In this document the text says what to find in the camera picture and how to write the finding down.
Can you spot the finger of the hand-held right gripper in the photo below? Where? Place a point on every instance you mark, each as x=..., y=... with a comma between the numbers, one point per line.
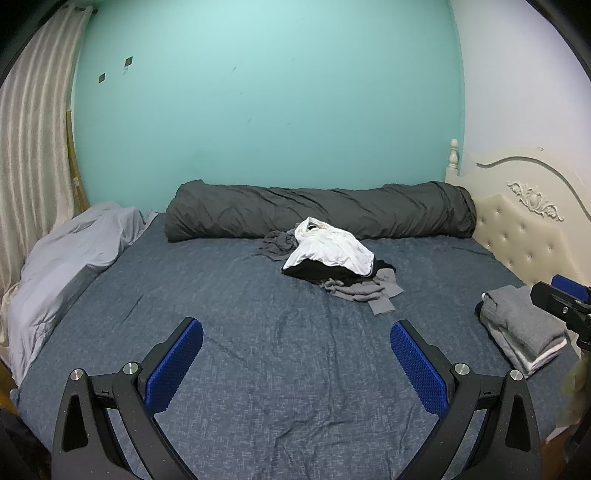
x=572, y=287
x=554, y=300

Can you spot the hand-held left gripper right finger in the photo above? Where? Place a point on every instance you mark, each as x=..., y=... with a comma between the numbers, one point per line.
x=418, y=369

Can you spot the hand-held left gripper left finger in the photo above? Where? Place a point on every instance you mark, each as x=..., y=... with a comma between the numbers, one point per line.
x=178, y=364

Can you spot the white polo shirt black trim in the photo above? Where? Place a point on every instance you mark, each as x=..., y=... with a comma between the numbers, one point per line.
x=332, y=251

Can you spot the folded grey sweater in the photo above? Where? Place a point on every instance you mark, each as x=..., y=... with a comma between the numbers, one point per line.
x=521, y=318

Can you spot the folded black garment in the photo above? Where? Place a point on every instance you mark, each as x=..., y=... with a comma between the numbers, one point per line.
x=479, y=310

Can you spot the cream tufted headboard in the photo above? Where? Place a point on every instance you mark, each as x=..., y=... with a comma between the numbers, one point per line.
x=521, y=230

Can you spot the grey knit garment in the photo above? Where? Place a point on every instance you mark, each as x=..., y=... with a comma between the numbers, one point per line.
x=364, y=290

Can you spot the blue patterned bed sheet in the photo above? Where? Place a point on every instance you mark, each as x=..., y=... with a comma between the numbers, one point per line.
x=277, y=346

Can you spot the light grey quilt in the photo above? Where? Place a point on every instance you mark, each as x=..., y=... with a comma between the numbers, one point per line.
x=69, y=263

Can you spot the rolled dark grey duvet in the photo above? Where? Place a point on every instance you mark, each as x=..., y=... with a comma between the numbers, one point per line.
x=323, y=212

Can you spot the beige striped curtain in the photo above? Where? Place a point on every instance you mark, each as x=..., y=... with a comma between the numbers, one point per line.
x=32, y=161

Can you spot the wooden frame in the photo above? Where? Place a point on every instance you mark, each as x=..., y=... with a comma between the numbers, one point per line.
x=76, y=175

